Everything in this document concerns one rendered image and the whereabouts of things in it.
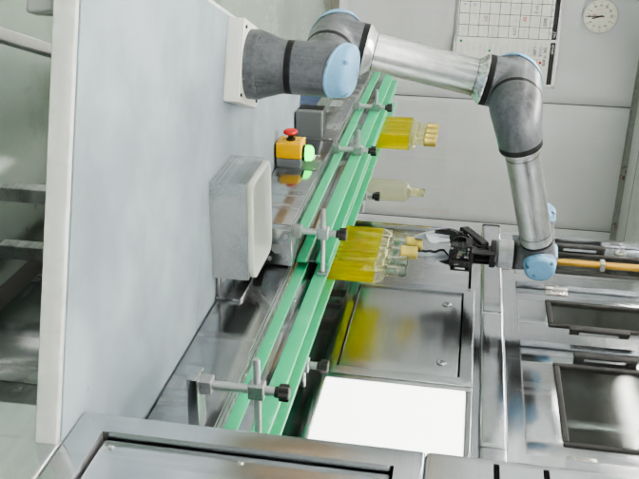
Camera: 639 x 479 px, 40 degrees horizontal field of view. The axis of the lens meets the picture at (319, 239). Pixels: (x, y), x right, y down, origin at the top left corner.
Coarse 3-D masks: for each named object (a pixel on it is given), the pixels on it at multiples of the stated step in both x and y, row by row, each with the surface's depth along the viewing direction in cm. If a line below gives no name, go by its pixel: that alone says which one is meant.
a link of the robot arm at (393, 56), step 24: (336, 24) 192; (360, 24) 194; (360, 48) 192; (384, 48) 193; (408, 48) 194; (432, 48) 194; (360, 72) 196; (384, 72) 197; (408, 72) 195; (432, 72) 194; (456, 72) 193; (480, 72) 192; (504, 72) 191; (528, 72) 191; (480, 96) 194
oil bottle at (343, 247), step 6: (342, 246) 222; (348, 246) 222; (354, 246) 222; (360, 246) 222; (366, 246) 222; (372, 246) 222; (378, 246) 222; (348, 252) 220; (354, 252) 219; (360, 252) 219; (366, 252) 219; (372, 252) 219; (378, 252) 219; (384, 252) 220; (384, 258) 219
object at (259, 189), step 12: (264, 168) 186; (252, 180) 178; (264, 180) 192; (252, 192) 177; (264, 192) 194; (252, 204) 178; (264, 204) 195; (252, 216) 179; (264, 216) 196; (252, 228) 180; (264, 228) 197; (252, 240) 181; (264, 240) 198; (252, 252) 182; (264, 252) 196; (252, 264) 183; (252, 276) 185
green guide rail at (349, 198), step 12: (396, 84) 357; (372, 132) 297; (372, 144) 285; (360, 168) 264; (348, 192) 246; (348, 204) 238; (336, 228) 223; (312, 240) 216; (336, 240) 217; (300, 252) 210; (312, 252) 211
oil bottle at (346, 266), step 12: (336, 264) 215; (348, 264) 214; (360, 264) 214; (372, 264) 213; (384, 264) 215; (336, 276) 216; (348, 276) 216; (360, 276) 215; (372, 276) 215; (384, 276) 215
